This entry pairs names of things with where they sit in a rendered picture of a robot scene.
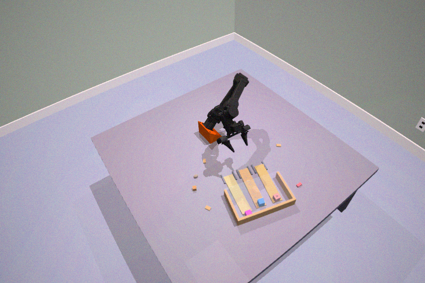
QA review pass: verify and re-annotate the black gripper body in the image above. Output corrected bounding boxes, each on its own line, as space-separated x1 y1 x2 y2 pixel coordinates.
217 120 251 144

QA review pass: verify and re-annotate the yellow crosshatched strip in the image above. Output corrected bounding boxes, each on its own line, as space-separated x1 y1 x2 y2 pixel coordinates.
254 164 268 176

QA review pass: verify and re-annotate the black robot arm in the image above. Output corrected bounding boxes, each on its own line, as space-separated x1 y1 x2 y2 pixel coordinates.
202 73 249 133

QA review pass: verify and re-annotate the pale yellow flat strip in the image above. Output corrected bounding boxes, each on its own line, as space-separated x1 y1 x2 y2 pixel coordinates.
223 174 238 187

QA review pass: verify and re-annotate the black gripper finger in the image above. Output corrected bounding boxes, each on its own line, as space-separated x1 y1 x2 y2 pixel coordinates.
241 131 249 146
222 140 235 152

